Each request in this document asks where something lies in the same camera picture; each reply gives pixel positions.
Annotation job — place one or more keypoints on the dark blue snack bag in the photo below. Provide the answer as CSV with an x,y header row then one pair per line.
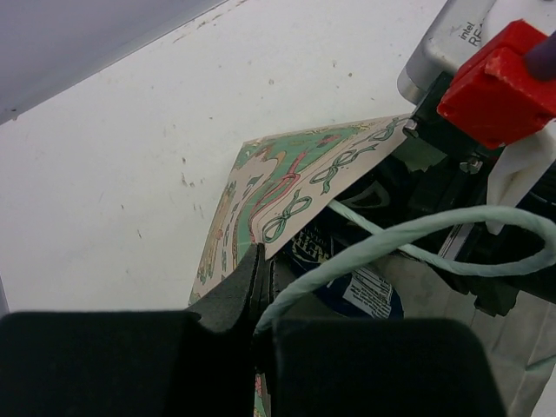
x,y
347,269

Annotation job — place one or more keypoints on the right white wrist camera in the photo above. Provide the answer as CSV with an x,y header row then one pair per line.
x,y
482,97

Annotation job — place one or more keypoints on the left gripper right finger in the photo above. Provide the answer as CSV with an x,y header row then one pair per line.
x,y
372,361

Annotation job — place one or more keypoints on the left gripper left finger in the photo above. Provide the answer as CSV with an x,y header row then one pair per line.
x,y
190,362

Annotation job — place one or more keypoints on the green paper gift bag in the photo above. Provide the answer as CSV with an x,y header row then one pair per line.
x,y
279,184

